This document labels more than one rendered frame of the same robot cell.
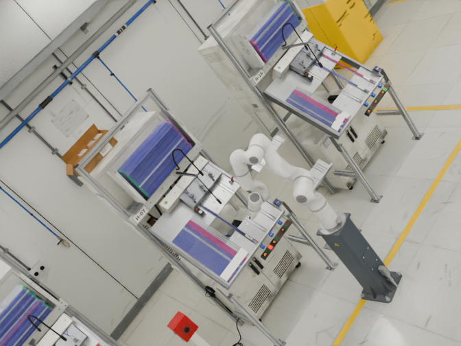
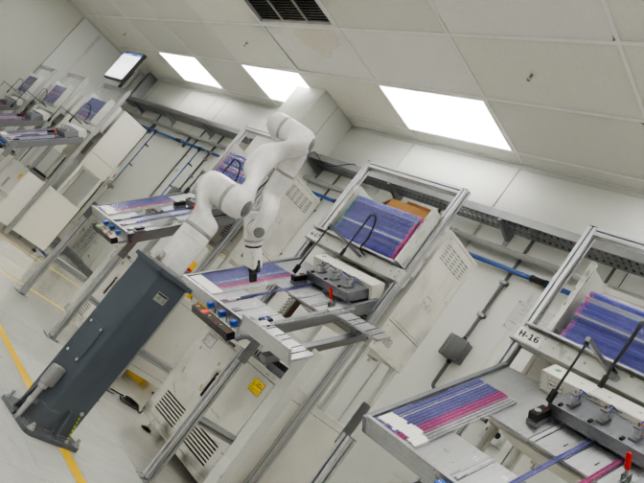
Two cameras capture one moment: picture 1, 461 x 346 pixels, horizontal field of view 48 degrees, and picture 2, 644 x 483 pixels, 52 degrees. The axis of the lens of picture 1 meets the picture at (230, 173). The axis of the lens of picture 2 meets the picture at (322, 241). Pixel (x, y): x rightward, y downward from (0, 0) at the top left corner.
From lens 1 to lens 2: 4.21 m
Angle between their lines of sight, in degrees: 80
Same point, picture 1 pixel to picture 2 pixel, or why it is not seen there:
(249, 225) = (251, 304)
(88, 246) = (369, 389)
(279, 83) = (526, 385)
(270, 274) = not seen: hidden behind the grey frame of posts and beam
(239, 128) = not seen: outside the picture
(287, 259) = (205, 450)
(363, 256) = (92, 321)
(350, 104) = (447, 460)
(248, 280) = (197, 379)
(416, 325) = not seen: outside the picture
